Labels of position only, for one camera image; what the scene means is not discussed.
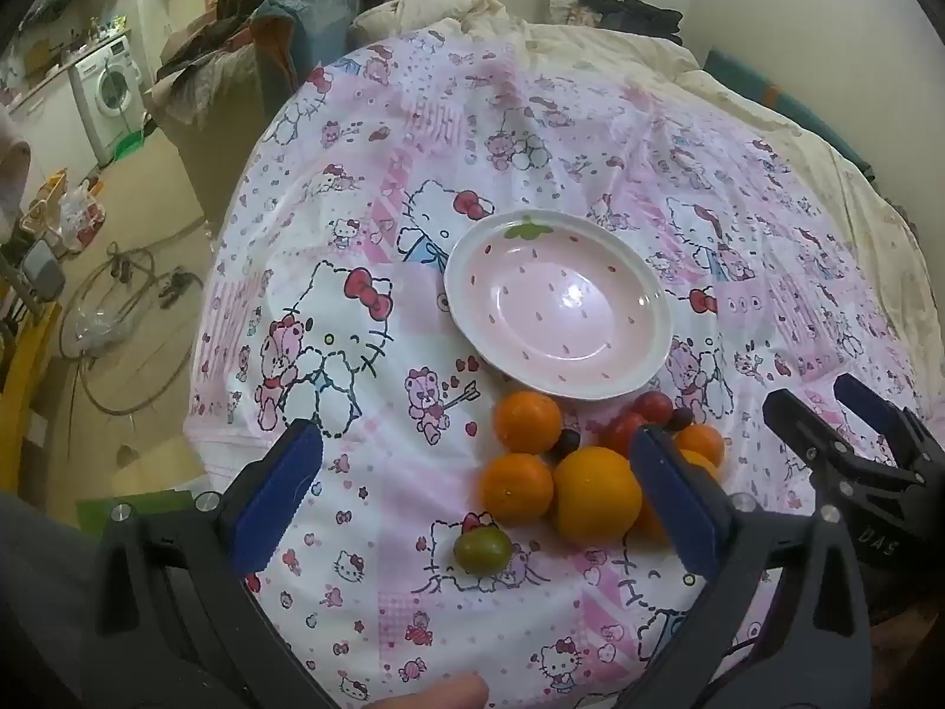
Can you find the white plastic bag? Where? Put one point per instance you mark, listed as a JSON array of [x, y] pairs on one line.
[[80, 210]]

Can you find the grey box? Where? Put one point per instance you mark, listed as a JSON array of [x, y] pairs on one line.
[[43, 273]]

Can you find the teal mattress edge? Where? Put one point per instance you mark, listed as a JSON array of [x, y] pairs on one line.
[[782, 107]]

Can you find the medium orange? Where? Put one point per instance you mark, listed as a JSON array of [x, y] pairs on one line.
[[651, 524]]

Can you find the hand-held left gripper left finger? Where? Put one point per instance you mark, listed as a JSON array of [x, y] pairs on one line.
[[277, 491]]

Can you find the green plastic basin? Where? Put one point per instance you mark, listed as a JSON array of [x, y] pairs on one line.
[[129, 149]]

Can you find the yellow frame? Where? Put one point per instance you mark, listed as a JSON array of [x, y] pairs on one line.
[[26, 354]]

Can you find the pile of clothes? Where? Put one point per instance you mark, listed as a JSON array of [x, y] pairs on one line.
[[236, 52]]

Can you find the red tomato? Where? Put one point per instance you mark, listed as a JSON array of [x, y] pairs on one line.
[[653, 406], [622, 430]]

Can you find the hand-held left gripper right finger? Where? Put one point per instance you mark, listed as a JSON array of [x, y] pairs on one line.
[[675, 502]]

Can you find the pink cartoon printed blanket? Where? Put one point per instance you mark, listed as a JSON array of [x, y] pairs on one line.
[[384, 184]]

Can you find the large orange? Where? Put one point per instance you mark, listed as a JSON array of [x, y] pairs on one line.
[[596, 493]]

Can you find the person's left hand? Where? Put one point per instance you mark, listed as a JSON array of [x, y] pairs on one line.
[[435, 694]]

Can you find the person's grey clothing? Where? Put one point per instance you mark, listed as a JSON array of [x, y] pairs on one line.
[[44, 605]]

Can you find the dark clothes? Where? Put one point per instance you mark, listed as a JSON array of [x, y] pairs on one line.
[[635, 11]]

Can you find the green tomato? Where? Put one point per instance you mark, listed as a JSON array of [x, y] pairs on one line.
[[483, 550]]

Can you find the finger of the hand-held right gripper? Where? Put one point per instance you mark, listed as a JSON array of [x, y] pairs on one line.
[[808, 432], [875, 408]]

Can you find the small mandarin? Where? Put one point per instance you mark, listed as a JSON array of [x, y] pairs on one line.
[[703, 442], [527, 422], [515, 489]]

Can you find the printed pillow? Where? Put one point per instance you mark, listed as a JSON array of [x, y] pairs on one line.
[[568, 4]]

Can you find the dark purple grape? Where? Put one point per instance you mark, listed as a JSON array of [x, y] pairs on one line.
[[567, 443], [681, 416]]

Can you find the pink strawberry print plate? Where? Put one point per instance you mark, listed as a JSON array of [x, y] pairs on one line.
[[561, 310]]

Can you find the white washing machine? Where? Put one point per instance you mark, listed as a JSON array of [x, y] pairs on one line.
[[107, 88]]

